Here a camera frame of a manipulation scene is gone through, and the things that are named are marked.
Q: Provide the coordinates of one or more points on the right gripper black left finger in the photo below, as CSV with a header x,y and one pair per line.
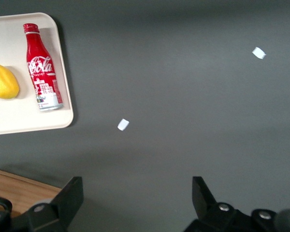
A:
x,y
55,212

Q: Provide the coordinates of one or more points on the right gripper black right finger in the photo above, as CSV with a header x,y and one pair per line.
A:
x,y
212,217

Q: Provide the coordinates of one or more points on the beige plastic tray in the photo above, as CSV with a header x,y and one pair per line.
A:
x,y
9,116

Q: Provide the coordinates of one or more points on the yellow lemon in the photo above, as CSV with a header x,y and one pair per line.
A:
x,y
3,82

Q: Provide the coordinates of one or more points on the red coke bottle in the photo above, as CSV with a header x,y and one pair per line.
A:
x,y
39,65

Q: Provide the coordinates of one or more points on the small white tape piece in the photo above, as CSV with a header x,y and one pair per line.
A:
x,y
123,124
259,53

